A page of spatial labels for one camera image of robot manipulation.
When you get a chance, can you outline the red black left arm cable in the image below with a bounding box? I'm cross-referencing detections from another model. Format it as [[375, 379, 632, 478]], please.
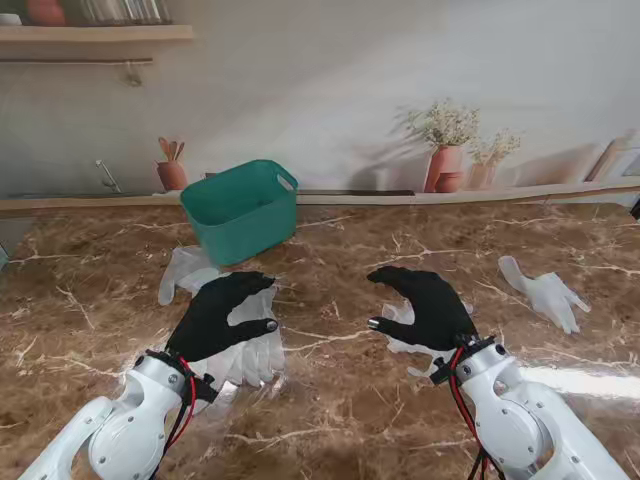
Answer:
[[149, 355, 199, 480]]

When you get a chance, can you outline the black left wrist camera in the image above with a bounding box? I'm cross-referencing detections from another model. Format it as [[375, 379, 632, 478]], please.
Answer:
[[192, 372, 220, 405]]

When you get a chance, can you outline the light wooden wall shelf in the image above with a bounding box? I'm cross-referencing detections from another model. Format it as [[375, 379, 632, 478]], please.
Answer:
[[0, 24, 195, 44]]

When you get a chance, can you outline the row of books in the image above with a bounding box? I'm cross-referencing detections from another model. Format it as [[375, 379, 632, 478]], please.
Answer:
[[79, 0, 174, 25]]

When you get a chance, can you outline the small round terracotta pot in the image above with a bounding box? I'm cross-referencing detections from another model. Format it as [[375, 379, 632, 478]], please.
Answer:
[[434, 171, 465, 194]]

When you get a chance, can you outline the orange ceramic jar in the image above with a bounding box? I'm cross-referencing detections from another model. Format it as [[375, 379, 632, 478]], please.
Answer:
[[25, 0, 67, 27]]

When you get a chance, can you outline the dark metal wall rail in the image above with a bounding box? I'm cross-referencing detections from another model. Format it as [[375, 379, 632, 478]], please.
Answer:
[[0, 57, 154, 65]]

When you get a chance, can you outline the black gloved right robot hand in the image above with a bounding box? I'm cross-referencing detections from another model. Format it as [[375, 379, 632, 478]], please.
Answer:
[[366, 265, 479, 352]]

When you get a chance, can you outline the teal plastic basket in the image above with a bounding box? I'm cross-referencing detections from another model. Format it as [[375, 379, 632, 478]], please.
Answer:
[[179, 158, 300, 267]]

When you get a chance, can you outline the terracotta pot with wooden spoons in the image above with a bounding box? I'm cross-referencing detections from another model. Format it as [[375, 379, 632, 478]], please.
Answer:
[[155, 136, 190, 192]]

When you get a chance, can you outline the tall terracotta vase with flowers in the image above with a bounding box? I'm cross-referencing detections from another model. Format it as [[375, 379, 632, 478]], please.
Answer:
[[394, 98, 481, 194]]

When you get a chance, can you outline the red black right arm cable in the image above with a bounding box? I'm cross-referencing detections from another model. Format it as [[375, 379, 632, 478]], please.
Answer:
[[448, 347, 501, 480]]

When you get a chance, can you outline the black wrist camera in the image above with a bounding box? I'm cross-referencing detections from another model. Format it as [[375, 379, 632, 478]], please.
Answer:
[[430, 357, 454, 386], [192, 372, 220, 405]]

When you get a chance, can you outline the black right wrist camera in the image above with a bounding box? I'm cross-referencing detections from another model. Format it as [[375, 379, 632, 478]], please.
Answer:
[[430, 357, 454, 386]]

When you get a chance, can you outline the red black arm cable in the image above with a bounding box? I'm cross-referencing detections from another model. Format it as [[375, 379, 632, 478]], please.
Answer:
[[149, 355, 199, 480], [448, 347, 501, 480]]

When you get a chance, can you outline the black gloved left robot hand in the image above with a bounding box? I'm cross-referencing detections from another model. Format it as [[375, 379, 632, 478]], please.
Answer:
[[164, 270, 280, 363]]

